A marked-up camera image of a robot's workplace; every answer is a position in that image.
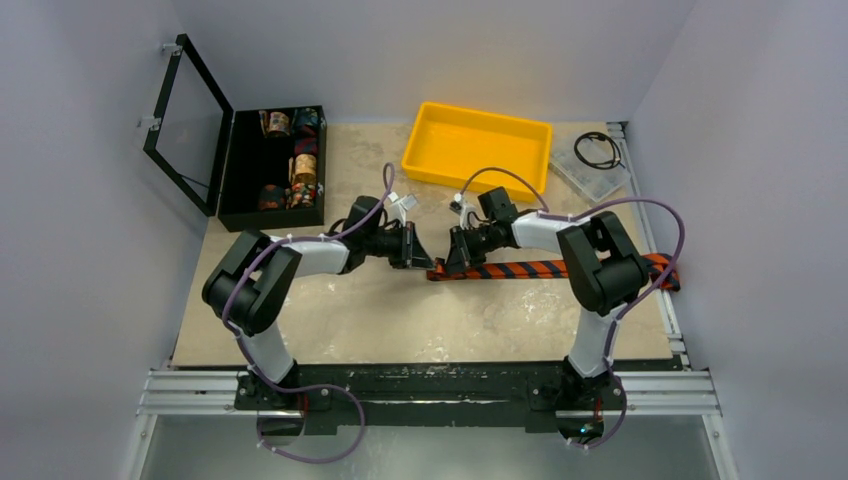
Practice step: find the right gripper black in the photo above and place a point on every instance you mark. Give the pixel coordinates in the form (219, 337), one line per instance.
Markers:
(456, 245)

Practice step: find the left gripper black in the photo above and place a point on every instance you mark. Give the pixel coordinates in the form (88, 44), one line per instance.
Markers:
(410, 252)

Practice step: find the orange navy striped tie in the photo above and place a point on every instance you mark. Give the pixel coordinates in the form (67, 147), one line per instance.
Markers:
(656, 264)

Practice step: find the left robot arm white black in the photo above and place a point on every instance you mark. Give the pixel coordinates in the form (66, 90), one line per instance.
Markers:
(248, 287)

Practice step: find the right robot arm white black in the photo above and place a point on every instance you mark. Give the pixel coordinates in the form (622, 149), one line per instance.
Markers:
(604, 269)

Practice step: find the yellow plastic tray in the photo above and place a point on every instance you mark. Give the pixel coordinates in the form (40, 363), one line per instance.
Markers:
(448, 144)

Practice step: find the rolled tie colourful floral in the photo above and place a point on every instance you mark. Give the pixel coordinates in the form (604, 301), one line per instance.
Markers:
(301, 195)

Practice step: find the rolled tie beige patterned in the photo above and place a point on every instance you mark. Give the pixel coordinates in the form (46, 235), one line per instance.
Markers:
(303, 169)

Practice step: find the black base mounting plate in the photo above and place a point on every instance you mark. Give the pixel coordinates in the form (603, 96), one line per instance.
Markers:
(536, 396)

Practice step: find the rolled tie dark red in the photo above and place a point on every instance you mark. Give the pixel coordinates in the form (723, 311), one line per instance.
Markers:
(272, 197)

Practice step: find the rolled tie red navy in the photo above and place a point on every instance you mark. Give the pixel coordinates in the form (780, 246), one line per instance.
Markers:
(306, 146)

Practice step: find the black tie storage box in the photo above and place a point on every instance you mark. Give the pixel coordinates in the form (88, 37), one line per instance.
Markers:
(254, 161)

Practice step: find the clear plastic parts box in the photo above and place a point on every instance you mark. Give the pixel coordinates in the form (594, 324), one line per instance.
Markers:
(592, 162)

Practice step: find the rolled tie dark blue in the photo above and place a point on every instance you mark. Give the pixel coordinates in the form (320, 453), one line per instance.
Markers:
(306, 122)

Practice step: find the rolled tie orange floral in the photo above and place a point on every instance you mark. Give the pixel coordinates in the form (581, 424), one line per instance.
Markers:
(274, 124)

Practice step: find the black framed box lid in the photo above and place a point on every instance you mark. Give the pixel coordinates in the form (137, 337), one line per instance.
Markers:
(188, 134)

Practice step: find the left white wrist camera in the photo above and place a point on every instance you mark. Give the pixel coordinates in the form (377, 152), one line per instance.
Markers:
(398, 207)

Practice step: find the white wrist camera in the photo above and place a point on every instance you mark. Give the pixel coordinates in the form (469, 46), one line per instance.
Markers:
(465, 210)
(398, 207)

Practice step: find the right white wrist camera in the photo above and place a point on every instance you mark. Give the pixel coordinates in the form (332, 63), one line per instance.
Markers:
(465, 210)

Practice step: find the aluminium rail frame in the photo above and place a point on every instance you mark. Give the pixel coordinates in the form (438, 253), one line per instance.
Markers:
(650, 388)

